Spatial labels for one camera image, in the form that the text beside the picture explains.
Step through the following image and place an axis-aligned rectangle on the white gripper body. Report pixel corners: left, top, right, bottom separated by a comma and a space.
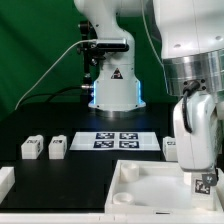
173, 92, 220, 172

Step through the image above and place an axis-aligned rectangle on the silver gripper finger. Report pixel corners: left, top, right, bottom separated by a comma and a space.
202, 173, 217, 186

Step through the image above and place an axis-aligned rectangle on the white square table top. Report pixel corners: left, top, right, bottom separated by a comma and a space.
104, 160, 224, 215

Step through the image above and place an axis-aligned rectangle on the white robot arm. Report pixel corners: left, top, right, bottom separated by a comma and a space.
74, 0, 224, 186

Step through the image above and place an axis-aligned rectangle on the white sheet with tags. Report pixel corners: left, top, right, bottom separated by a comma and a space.
70, 132, 160, 151

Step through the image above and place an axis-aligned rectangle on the white left obstacle block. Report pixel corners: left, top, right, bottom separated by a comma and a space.
0, 167, 15, 204

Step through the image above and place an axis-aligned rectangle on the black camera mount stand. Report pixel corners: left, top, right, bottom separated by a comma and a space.
76, 20, 130, 84

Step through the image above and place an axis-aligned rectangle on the white cable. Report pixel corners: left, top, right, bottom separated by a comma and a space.
14, 39, 98, 111

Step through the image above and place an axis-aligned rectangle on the black cable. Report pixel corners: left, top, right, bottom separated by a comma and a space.
19, 86, 84, 107

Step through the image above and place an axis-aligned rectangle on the white front table rail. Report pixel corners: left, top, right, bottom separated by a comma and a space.
0, 213, 224, 224

